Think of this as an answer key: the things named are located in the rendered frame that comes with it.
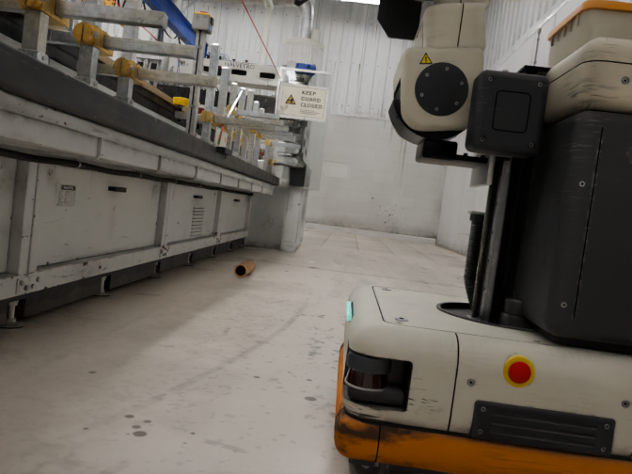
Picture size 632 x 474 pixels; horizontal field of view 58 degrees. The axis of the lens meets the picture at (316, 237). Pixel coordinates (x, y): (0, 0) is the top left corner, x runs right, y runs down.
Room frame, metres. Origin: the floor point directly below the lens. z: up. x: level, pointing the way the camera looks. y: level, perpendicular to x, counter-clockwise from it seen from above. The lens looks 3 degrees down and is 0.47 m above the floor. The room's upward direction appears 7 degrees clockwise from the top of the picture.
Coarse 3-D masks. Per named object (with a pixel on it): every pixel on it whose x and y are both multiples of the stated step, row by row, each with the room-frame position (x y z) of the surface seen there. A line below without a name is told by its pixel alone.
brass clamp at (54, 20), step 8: (24, 0) 1.20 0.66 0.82; (32, 0) 1.20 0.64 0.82; (40, 0) 1.21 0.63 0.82; (48, 0) 1.24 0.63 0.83; (24, 8) 1.22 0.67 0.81; (32, 8) 1.22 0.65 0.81; (40, 8) 1.22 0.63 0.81; (48, 8) 1.24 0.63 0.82; (56, 16) 1.28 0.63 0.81; (48, 24) 1.33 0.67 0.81; (56, 24) 1.32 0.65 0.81; (64, 24) 1.31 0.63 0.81
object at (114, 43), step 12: (48, 36) 1.52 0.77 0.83; (60, 36) 1.52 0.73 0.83; (72, 36) 1.52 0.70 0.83; (108, 36) 1.52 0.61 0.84; (108, 48) 1.53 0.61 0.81; (120, 48) 1.51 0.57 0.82; (132, 48) 1.51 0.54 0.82; (144, 48) 1.51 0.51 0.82; (156, 48) 1.51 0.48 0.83; (168, 48) 1.51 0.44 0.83; (180, 48) 1.51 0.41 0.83; (192, 48) 1.50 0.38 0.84
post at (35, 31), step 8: (24, 16) 1.23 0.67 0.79; (32, 16) 1.22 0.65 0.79; (40, 16) 1.23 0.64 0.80; (48, 16) 1.26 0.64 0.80; (24, 24) 1.23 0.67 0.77; (32, 24) 1.22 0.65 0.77; (40, 24) 1.23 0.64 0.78; (24, 32) 1.23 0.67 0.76; (32, 32) 1.22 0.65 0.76; (40, 32) 1.23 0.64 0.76; (24, 40) 1.23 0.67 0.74; (32, 40) 1.22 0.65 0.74; (40, 40) 1.24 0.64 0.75; (24, 48) 1.23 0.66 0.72; (32, 48) 1.22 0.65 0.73; (40, 48) 1.24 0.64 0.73
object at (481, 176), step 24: (504, 72) 1.03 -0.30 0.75; (480, 96) 1.04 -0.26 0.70; (504, 96) 1.03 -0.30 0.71; (528, 96) 1.03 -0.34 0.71; (480, 120) 1.03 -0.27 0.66; (504, 120) 1.03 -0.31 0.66; (528, 120) 1.03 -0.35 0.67; (432, 144) 1.17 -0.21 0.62; (456, 144) 1.17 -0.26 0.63; (480, 144) 1.03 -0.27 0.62; (504, 144) 1.03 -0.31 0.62; (528, 144) 1.03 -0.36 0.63; (480, 168) 1.23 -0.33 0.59
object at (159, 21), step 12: (0, 0) 1.27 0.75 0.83; (12, 0) 1.27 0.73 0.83; (60, 0) 1.27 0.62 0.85; (60, 12) 1.27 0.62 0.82; (72, 12) 1.26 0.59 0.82; (84, 12) 1.26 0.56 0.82; (96, 12) 1.26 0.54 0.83; (108, 12) 1.26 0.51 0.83; (120, 12) 1.26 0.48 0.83; (132, 12) 1.26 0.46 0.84; (144, 12) 1.26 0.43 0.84; (156, 12) 1.26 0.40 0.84; (132, 24) 1.28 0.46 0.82; (144, 24) 1.27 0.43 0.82; (156, 24) 1.26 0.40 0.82
